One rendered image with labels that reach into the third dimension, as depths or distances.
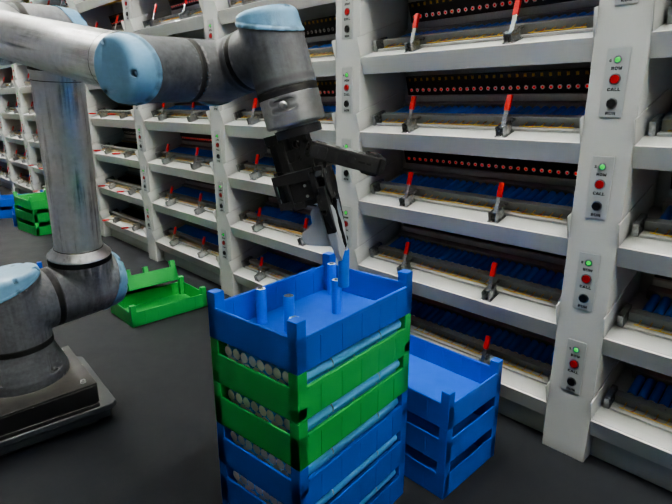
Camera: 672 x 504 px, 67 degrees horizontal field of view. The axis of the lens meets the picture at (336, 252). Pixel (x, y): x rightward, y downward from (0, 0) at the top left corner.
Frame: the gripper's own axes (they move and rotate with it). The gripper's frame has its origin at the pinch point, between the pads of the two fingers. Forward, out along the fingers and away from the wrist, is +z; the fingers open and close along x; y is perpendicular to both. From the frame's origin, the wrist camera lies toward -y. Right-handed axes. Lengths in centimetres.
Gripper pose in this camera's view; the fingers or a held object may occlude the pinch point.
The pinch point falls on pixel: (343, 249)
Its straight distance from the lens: 80.7
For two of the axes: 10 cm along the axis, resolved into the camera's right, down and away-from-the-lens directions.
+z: 2.5, 9.4, 2.3
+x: -1.7, 2.8, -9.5
